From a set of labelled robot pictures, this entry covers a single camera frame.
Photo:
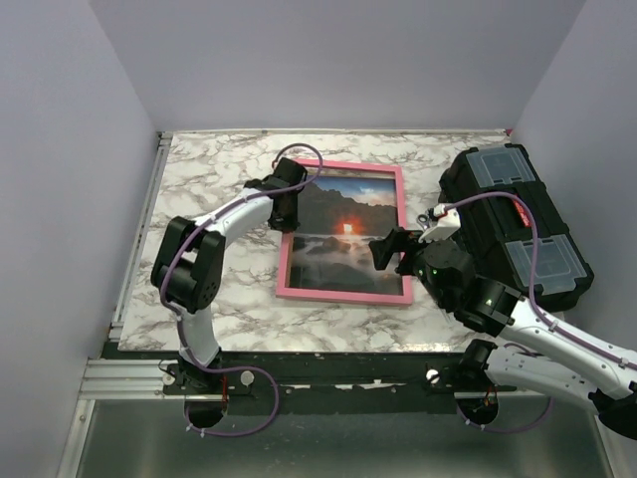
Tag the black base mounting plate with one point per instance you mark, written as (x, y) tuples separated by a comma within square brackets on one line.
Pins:
[(243, 383)]

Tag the sunset landscape photo print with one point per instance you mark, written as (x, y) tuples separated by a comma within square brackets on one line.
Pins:
[(339, 215)]

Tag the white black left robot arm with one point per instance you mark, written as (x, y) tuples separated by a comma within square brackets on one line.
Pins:
[(188, 267)]

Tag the silver ratchet wrench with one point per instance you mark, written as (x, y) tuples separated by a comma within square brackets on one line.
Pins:
[(426, 220)]

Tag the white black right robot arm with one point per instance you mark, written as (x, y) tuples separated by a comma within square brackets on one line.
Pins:
[(568, 363)]

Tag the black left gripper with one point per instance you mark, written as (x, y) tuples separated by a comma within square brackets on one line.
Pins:
[(290, 224)]

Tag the black plastic toolbox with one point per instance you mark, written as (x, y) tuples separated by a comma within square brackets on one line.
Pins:
[(512, 242)]

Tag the aluminium extrusion rail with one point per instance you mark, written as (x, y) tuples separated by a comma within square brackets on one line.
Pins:
[(152, 379)]

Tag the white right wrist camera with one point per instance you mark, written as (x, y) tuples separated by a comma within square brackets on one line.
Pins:
[(448, 222)]

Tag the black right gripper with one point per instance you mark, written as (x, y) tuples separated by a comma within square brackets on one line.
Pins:
[(398, 239)]

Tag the pink picture frame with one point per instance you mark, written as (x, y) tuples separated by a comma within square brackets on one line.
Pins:
[(354, 169)]

